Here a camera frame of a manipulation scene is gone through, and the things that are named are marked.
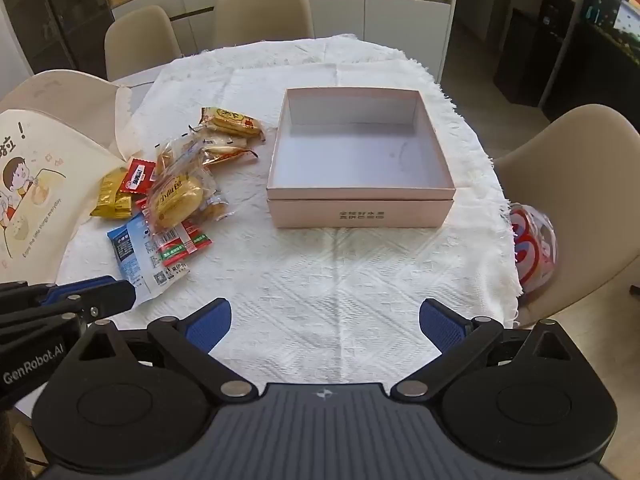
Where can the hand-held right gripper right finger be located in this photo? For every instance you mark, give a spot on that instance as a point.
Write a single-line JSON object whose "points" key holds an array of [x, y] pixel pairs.
{"points": [[442, 325]]}

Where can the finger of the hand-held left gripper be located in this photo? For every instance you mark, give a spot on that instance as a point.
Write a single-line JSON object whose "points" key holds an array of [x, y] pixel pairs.
{"points": [[112, 296], [75, 287]]}

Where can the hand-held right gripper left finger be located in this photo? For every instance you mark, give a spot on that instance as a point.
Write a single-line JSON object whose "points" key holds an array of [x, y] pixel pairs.
{"points": [[210, 325]]}

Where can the blue snack packet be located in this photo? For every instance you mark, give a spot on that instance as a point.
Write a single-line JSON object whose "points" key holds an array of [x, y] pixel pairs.
{"points": [[150, 270]]}

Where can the red green sausage packet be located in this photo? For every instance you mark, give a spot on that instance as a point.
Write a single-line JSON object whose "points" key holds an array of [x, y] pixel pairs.
{"points": [[196, 237], [172, 250]]}

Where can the gold snack packet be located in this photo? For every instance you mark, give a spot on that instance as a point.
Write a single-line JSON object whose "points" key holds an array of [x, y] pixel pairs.
{"points": [[107, 190], [123, 206]]}

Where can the round bread packet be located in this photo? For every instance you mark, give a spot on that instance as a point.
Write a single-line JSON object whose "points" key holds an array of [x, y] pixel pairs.
{"points": [[177, 197]]}

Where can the brown cookie packet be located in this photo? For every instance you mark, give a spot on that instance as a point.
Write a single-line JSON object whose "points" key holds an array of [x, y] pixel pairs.
{"points": [[217, 205]]}

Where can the red snack packet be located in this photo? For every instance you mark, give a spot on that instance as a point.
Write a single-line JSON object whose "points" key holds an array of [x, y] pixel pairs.
{"points": [[136, 176]]}

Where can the pink cardboard box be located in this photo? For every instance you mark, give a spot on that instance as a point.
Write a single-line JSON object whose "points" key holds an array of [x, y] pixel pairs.
{"points": [[360, 212]]}

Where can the clear bread packet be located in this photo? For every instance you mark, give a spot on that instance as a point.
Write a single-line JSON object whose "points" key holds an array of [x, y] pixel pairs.
{"points": [[170, 152]]}

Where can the clear cracker packet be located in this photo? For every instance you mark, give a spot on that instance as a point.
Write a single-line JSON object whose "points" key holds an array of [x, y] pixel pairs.
{"points": [[227, 156]]}

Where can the pale cracker packet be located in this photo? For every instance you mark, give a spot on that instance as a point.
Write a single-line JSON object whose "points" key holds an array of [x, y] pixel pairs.
{"points": [[220, 141]]}

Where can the orange cracker packet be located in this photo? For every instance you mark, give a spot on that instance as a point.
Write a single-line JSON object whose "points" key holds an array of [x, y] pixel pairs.
{"points": [[232, 121]]}

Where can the cream cartoon tote bag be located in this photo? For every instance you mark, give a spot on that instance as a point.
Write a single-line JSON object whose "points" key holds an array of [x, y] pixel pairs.
{"points": [[45, 200]]}

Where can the red white plastic bag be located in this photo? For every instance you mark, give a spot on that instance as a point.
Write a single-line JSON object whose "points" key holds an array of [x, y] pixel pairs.
{"points": [[532, 255]]}

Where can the white textured tablecloth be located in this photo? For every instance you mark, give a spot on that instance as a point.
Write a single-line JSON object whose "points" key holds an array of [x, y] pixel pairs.
{"points": [[325, 270]]}

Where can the beige dining chair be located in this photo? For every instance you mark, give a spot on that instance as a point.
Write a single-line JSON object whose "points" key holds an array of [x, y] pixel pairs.
{"points": [[142, 40], [585, 185], [65, 90], [262, 15]]}

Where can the dark glass display cabinet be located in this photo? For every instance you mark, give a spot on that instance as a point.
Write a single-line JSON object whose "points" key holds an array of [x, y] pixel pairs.
{"points": [[55, 15]]}

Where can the black air purifier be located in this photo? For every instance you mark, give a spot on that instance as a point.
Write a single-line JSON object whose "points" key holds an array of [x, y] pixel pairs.
{"points": [[517, 55]]}

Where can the black tank stand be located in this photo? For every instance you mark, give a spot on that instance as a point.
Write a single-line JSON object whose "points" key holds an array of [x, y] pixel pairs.
{"points": [[590, 80]]}

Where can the black water dispenser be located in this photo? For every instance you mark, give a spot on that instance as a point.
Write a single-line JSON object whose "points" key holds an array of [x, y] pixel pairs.
{"points": [[556, 45]]}

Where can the white sideboard cabinet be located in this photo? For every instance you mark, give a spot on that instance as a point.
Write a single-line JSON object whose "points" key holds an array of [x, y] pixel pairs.
{"points": [[390, 15]]}

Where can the fish tank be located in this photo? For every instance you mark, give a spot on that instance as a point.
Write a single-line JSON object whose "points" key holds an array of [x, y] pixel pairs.
{"points": [[612, 15]]}

